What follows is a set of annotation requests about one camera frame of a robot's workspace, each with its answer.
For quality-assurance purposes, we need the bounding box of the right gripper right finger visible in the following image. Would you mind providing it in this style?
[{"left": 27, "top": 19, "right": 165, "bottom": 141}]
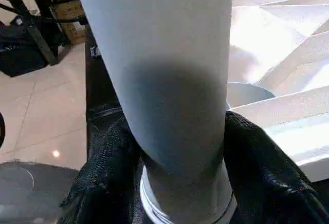
[{"left": 221, "top": 111, "right": 329, "bottom": 224}]

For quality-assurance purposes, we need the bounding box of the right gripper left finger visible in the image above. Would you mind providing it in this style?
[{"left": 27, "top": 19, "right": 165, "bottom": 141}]
[{"left": 59, "top": 114, "right": 145, "bottom": 224}]

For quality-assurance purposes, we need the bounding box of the white plastic table top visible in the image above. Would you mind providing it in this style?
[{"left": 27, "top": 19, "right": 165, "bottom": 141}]
[{"left": 225, "top": 0, "right": 329, "bottom": 183}]

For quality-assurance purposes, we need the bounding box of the white plastic table leg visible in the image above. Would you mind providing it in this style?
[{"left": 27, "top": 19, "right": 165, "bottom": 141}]
[{"left": 70, "top": 0, "right": 239, "bottom": 224}]

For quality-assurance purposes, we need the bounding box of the grey robot leg shell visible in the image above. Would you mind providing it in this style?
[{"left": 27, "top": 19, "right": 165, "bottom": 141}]
[{"left": 0, "top": 161, "right": 82, "bottom": 224}]

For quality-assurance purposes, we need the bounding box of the black equipment case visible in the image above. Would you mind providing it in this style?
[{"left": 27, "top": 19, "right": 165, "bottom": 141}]
[{"left": 0, "top": 0, "right": 70, "bottom": 79}]

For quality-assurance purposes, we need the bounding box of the brown cardboard box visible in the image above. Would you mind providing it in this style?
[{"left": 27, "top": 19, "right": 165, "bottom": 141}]
[{"left": 50, "top": 0, "right": 89, "bottom": 46}]

